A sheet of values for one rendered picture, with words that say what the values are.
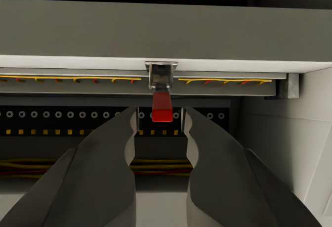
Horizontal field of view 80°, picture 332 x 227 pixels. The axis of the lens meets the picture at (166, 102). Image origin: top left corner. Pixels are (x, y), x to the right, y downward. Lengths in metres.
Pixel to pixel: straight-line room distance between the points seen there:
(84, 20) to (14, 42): 0.06
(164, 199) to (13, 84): 0.22
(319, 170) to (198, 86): 0.15
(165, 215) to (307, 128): 0.18
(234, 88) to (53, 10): 0.19
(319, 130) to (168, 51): 0.17
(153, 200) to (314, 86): 0.21
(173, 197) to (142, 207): 0.04
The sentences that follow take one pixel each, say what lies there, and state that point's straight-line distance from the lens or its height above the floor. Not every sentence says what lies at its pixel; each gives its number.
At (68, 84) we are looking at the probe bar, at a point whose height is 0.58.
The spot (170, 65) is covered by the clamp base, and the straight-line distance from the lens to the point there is 0.17.
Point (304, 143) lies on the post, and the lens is 0.27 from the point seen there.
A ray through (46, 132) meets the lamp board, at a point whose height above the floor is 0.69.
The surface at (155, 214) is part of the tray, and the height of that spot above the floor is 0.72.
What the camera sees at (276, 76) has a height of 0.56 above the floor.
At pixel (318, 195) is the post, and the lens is 0.29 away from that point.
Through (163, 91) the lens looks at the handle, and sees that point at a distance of 0.16.
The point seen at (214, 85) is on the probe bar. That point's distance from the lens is 0.24.
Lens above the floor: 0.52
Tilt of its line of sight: 20 degrees up
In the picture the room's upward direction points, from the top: 178 degrees counter-clockwise
